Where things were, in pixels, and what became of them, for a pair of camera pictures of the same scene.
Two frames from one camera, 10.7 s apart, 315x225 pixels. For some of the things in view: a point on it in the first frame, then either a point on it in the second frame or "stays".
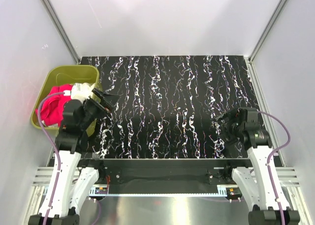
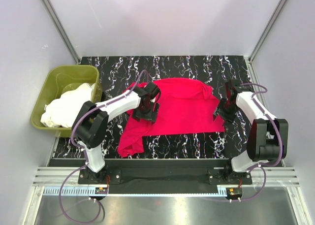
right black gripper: (233, 114) to (220, 112)
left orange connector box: (101, 190) stays
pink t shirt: (52, 107) to (186, 106)
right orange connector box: (233, 192) stays
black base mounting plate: (165, 176) stays
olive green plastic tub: (64, 75) stays
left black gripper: (103, 106) to (151, 116)
